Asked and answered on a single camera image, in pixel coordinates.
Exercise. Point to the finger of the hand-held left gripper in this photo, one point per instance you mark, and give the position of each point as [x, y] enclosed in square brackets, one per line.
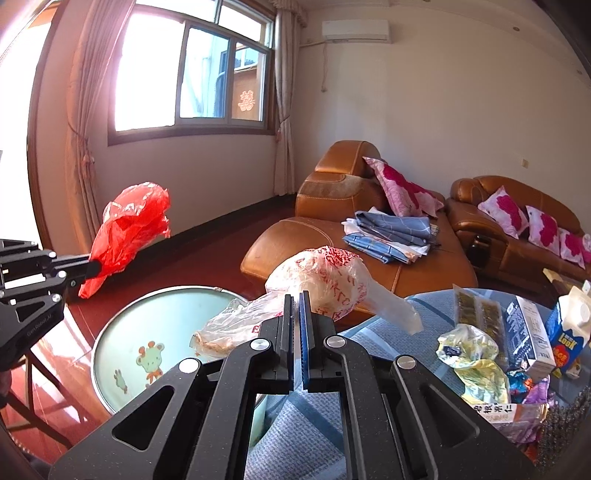
[32, 318]
[69, 264]

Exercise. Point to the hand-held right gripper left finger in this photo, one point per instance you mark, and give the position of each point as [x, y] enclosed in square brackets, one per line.
[284, 341]

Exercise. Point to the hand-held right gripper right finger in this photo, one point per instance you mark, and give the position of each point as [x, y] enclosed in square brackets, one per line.
[304, 341]

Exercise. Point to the white red-printed plastic bag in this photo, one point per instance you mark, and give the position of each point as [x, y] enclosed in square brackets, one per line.
[323, 277]

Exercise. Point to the red plastic bag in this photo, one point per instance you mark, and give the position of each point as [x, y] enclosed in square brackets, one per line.
[129, 226]

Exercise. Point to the round cartoon-print basin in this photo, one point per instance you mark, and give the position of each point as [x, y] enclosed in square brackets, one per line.
[152, 323]

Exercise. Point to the blue plaid tablecloth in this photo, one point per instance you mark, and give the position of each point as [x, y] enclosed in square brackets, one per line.
[397, 332]

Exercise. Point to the brown leather chaise sofa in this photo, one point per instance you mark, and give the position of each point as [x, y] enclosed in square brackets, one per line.
[323, 240]

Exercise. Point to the folded blue plaid bedsheet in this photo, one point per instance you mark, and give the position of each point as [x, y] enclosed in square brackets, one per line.
[392, 230]

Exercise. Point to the beige curtain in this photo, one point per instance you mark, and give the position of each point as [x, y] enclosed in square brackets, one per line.
[83, 115]
[284, 92]

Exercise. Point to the clear seaweed snack packet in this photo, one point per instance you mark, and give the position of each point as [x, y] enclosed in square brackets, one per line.
[465, 307]
[491, 323]

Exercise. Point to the crumpled yellow foil wrapper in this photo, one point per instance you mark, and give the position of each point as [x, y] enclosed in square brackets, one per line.
[475, 364]

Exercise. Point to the pink floral pillow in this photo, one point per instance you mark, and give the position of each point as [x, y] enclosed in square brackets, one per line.
[505, 212]
[575, 244]
[401, 189]
[544, 230]

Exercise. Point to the sliding glass window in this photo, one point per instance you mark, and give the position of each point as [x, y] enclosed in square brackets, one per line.
[147, 69]

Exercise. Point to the shiny blue candy wrapper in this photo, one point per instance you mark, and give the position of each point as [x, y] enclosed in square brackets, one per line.
[517, 383]

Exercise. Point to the clear printed plastic packet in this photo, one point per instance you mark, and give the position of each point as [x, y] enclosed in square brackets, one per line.
[508, 420]

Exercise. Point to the white milk carton box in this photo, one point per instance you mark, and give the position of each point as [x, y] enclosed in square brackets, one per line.
[531, 337]

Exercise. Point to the red paper window decal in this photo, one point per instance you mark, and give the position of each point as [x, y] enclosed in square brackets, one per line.
[247, 100]

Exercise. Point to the wooden coffee table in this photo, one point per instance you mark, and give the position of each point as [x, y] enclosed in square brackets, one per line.
[554, 275]

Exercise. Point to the blue gable-top milk carton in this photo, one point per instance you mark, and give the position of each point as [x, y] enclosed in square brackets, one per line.
[570, 332]

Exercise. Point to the dark grey textured cloth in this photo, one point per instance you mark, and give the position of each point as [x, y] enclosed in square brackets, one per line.
[565, 429]

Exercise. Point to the white wall air conditioner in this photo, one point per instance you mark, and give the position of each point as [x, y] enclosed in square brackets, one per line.
[355, 30]

